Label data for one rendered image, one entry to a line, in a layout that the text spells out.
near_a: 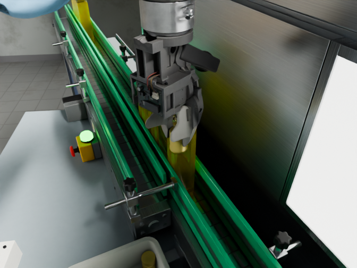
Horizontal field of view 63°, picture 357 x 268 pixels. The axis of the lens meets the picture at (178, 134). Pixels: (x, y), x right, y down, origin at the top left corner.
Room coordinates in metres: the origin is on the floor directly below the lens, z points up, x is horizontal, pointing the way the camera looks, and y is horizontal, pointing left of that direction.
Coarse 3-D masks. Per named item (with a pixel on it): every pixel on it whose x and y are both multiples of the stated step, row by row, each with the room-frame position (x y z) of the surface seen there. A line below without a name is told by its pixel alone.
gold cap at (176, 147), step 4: (172, 128) 0.44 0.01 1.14; (180, 140) 0.42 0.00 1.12; (172, 144) 0.42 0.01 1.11; (176, 144) 0.42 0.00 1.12; (180, 144) 0.42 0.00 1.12; (172, 148) 0.42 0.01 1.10; (176, 148) 0.42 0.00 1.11; (180, 148) 0.42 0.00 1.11; (184, 148) 0.42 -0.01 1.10; (176, 152) 0.42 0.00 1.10; (180, 152) 0.42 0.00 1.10; (184, 152) 0.42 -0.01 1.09
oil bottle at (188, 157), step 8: (176, 120) 0.53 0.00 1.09; (168, 144) 0.53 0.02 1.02; (192, 144) 0.52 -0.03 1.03; (168, 152) 0.54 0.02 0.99; (192, 152) 0.52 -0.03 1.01; (168, 160) 0.54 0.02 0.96; (176, 160) 0.50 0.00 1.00; (184, 160) 0.51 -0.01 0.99; (192, 160) 0.52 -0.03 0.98; (176, 168) 0.50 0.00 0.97; (184, 168) 0.51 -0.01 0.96; (192, 168) 0.52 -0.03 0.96; (184, 176) 0.51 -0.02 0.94; (192, 176) 0.52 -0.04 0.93; (184, 184) 0.51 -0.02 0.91; (192, 184) 0.52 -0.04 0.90
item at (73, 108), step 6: (72, 96) 1.08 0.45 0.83; (78, 96) 1.08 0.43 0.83; (66, 102) 1.03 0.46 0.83; (72, 102) 1.03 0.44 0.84; (78, 102) 1.03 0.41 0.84; (66, 108) 1.00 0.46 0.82; (72, 108) 1.01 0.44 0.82; (78, 108) 1.02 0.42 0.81; (84, 108) 1.03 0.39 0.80; (66, 114) 1.00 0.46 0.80; (72, 114) 1.00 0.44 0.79; (78, 114) 1.01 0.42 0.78; (84, 114) 1.02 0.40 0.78; (72, 120) 1.00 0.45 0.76
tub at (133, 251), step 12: (144, 240) 0.39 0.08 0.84; (156, 240) 0.39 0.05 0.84; (108, 252) 0.36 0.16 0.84; (120, 252) 0.36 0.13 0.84; (132, 252) 0.37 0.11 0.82; (156, 252) 0.37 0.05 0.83; (84, 264) 0.33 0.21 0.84; (96, 264) 0.34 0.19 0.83; (108, 264) 0.35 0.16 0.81; (120, 264) 0.36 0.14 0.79; (132, 264) 0.37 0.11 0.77; (156, 264) 0.36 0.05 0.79
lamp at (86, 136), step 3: (81, 132) 0.80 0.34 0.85; (84, 132) 0.80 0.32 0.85; (87, 132) 0.80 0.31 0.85; (90, 132) 0.80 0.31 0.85; (81, 135) 0.79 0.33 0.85; (84, 135) 0.78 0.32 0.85; (87, 135) 0.78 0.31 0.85; (90, 135) 0.79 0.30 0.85; (81, 138) 0.78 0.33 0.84; (84, 138) 0.77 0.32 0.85; (87, 138) 0.78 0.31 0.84; (90, 138) 0.78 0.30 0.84; (93, 138) 0.80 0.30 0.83; (81, 141) 0.78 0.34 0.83; (84, 141) 0.77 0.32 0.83; (87, 141) 0.77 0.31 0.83; (90, 141) 0.78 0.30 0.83
